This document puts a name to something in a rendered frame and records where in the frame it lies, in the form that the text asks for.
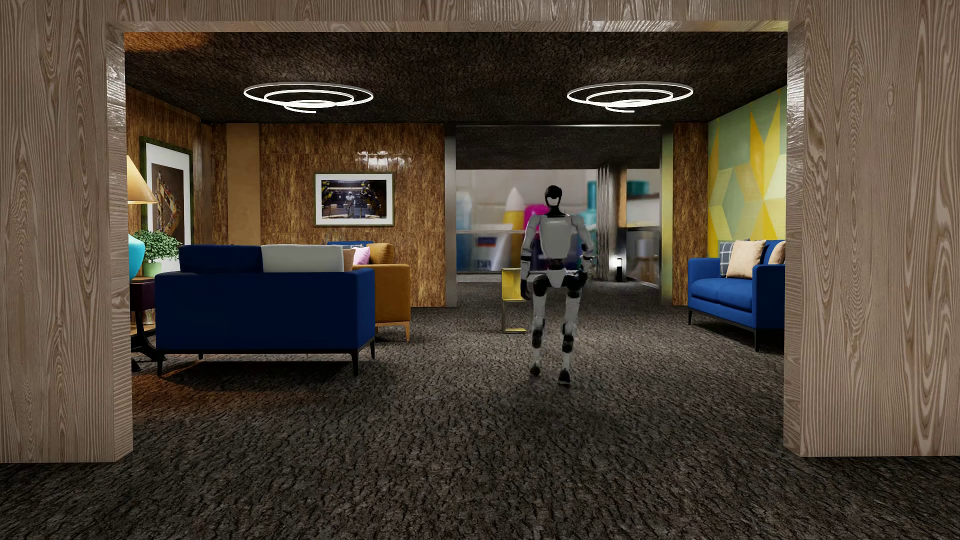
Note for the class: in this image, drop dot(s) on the yellow side table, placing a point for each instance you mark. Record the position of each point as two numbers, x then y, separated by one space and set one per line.
513 292

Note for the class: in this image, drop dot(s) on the small black floor lamp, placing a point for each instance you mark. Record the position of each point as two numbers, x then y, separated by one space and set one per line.
619 270

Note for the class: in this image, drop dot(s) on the left robot leg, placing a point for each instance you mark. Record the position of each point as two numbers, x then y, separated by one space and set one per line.
538 319

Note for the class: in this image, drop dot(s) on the robot leg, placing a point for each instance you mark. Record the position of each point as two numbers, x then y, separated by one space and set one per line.
538 319
570 322

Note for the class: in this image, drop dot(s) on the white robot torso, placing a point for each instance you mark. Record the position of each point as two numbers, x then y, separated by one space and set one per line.
556 236

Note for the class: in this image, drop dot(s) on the right robot leg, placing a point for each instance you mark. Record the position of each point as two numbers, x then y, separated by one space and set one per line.
570 322

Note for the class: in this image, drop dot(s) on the black robot head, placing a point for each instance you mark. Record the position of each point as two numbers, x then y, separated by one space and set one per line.
553 196

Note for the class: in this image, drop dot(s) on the mustard yellow armchair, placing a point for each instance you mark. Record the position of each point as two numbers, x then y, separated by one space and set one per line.
391 292

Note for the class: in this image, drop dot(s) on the plaid grey cushion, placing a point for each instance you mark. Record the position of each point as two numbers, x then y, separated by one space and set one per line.
725 257

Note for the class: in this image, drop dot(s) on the bright blue sofa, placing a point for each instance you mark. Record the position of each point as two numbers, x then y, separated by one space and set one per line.
731 296

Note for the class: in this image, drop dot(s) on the beige square cushion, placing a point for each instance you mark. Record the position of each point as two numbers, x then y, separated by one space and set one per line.
745 259

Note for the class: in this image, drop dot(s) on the pink cushion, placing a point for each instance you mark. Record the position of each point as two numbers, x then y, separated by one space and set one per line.
361 256

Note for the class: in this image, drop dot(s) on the tan cushion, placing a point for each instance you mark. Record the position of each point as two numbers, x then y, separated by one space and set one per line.
778 253

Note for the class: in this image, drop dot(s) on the white framed wide picture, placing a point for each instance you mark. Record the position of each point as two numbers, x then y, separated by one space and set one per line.
354 199

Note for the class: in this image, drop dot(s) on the white sofa cushion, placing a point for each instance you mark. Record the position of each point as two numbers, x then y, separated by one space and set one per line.
301 259

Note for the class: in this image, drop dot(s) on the dark blue sofa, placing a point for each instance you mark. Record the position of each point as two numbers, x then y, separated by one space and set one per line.
262 307

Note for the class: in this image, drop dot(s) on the green framed tall picture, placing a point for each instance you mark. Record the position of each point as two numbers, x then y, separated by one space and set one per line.
168 191

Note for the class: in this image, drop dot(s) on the potted green plant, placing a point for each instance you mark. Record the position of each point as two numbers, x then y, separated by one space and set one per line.
156 247

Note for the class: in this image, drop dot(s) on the dark wooden side table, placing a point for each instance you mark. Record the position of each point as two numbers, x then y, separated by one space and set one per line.
141 315

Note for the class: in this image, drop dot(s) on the yellow shade table lamp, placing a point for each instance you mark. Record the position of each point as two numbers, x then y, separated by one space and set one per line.
135 225

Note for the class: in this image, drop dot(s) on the geometric yellow green wall panel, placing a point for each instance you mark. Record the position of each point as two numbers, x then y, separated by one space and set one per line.
750 172

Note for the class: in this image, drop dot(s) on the glass wall sconce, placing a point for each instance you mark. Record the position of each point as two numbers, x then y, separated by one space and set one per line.
382 160

